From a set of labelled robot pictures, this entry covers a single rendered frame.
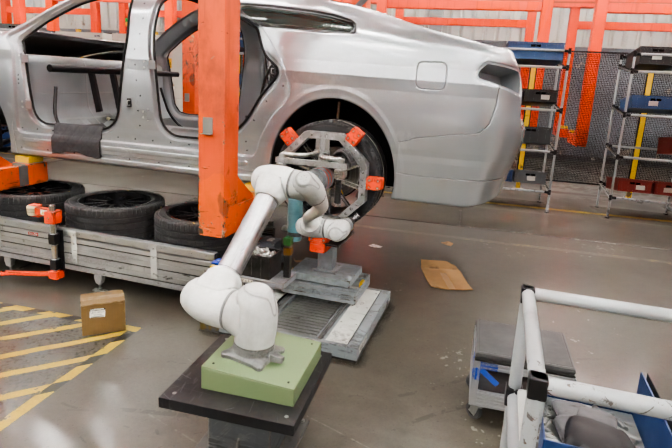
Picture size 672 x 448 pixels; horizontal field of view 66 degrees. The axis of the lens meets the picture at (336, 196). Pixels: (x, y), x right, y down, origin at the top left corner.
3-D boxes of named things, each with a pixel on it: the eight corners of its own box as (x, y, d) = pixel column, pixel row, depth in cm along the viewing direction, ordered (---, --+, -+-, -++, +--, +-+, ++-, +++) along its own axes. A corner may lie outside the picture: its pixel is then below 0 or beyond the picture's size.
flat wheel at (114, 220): (49, 243, 342) (47, 208, 336) (86, 217, 406) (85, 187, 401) (152, 245, 348) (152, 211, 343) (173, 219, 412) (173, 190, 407)
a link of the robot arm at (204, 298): (215, 320, 188) (165, 304, 195) (230, 337, 200) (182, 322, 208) (297, 160, 228) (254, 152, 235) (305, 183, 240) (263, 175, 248)
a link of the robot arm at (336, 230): (352, 218, 281) (329, 216, 285) (344, 225, 266) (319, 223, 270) (351, 237, 283) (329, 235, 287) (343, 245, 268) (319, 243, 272)
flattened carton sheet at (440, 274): (454, 264, 425) (455, 260, 424) (472, 291, 371) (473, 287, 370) (418, 262, 424) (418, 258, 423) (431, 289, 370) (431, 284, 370)
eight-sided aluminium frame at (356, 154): (365, 226, 309) (371, 135, 297) (362, 229, 303) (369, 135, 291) (281, 215, 324) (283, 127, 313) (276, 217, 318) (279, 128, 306)
